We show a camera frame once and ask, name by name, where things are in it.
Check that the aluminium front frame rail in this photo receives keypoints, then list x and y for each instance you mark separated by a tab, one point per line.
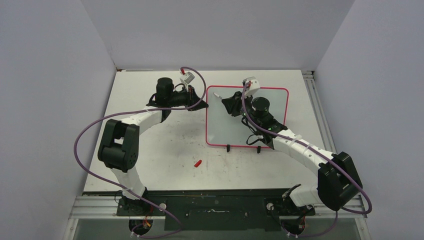
105	208

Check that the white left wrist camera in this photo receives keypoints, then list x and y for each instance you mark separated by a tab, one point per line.
186	77

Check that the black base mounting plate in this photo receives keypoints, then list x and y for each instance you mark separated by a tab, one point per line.
216	210

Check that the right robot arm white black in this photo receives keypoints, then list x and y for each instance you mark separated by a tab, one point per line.
337	178

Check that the pink framed whiteboard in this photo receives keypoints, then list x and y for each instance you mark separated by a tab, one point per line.
223	129

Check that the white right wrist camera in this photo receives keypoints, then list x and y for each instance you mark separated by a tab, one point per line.
251	85

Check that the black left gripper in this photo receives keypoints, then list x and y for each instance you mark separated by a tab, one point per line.
191	98

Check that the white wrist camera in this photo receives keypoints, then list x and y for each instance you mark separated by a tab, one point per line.
251	85
186	77

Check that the aluminium right side rail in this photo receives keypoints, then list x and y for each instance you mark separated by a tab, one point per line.
309	80

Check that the red marker cap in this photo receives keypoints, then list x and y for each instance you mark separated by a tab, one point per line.
198	163

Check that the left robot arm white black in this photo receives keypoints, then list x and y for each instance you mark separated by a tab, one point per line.
119	145

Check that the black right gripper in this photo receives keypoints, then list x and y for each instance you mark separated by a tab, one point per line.
232	104

